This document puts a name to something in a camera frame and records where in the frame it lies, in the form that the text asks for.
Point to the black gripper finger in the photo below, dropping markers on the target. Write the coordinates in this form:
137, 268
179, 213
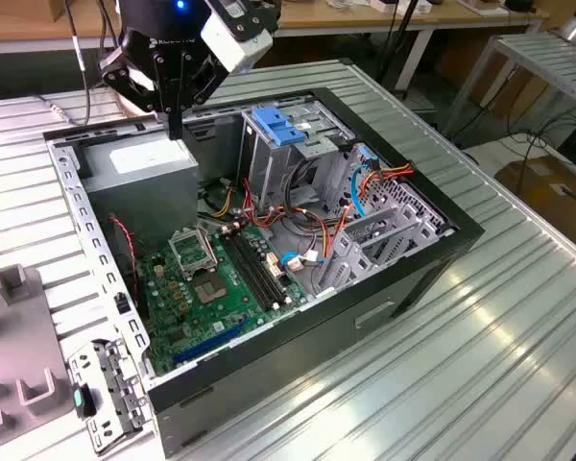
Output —
201, 79
120, 72

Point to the grey metal disk bay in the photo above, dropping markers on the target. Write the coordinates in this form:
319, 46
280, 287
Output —
350, 245

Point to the blue plastic drive latch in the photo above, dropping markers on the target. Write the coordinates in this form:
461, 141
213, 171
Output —
276, 127

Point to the wooden desk with white legs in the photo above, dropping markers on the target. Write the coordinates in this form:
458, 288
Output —
29, 24

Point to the grey optical drive cage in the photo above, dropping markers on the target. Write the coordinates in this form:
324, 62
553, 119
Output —
269, 168

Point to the grey power supply unit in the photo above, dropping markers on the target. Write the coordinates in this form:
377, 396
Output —
139, 201

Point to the black RAM slot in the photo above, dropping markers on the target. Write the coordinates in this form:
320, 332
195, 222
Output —
257, 268
263, 266
246, 272
251, 271

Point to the black tripod stand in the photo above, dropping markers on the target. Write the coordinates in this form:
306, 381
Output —
403, 29

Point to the CPU socket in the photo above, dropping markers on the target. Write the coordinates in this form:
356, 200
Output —
210, 288

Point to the green motherboard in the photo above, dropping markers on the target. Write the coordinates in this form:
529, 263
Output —
230, 307

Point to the black chipset chip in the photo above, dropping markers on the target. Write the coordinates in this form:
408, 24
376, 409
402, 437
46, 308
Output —
176, 336

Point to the blue expansion slot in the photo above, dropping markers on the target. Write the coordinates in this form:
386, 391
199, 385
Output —
211, 342

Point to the black open PC case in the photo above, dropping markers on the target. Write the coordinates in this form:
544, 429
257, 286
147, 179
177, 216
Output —
293, 346

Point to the grey parts rack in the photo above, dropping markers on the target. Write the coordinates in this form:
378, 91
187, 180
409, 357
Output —
14, 336

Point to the brown boxes under side table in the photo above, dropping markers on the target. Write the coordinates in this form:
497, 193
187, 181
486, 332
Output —
509, 91

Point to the black latch with teal tab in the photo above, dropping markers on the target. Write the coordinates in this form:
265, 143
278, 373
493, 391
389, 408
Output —
78, 398

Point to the metal slat side table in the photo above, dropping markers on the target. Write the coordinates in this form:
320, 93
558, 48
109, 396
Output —
533, 53

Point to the large brown cardboard box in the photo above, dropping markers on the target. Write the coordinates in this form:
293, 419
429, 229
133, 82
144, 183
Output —
542, 192

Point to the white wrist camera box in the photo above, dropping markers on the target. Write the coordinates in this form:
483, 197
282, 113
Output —
235, 45

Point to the metal card retention bracket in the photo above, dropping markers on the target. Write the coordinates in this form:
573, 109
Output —
125, 384

